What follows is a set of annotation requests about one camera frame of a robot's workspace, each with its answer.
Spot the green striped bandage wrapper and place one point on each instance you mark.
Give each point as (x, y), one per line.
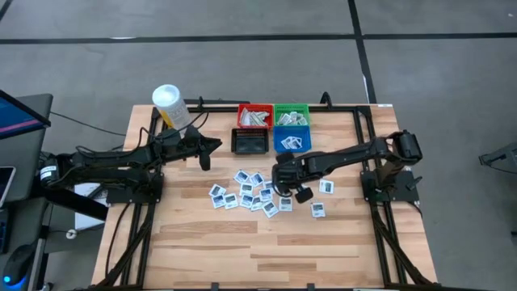
(244, 117)
(262, 116)
(253, 119)
(259, 122)

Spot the white tape roll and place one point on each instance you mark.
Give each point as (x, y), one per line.
(71, 230)

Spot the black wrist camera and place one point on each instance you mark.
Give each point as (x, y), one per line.
(204, 161)
(303, 195)

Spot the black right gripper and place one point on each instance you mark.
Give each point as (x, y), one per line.
(291, 169)

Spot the grey metal stand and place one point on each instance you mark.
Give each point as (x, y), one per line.
(501, 157)

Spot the white paper sheet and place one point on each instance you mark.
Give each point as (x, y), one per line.
(87, 220)

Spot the black computer monitor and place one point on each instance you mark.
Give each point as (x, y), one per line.
(16, 117)

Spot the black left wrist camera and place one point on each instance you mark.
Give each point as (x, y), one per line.
(204, 161)

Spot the blue plastic basket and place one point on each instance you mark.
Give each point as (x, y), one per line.
(291, 131)

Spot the green plastic basket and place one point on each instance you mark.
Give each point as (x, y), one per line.
(291, 108)

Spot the red plastic basket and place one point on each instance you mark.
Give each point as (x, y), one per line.
(255, 107)

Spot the black plastic basket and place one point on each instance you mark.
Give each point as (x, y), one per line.
(249, 143)

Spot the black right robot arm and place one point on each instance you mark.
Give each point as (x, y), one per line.
(355, 153)

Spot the grey workstation cart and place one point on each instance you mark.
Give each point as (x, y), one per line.
(24, 161)

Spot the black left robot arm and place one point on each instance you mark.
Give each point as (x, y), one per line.
(105, 159)

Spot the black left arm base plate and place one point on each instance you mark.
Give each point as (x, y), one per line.
(121, 198)

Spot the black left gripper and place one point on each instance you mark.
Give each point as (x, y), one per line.
(182, 143)

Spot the white wipes canister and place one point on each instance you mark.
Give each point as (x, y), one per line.
(171, 105)

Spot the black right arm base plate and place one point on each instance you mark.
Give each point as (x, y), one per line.
(406, 193)

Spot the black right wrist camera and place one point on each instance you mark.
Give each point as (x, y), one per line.
(303, 195)

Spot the black support beam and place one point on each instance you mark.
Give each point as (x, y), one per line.
(72, 202)

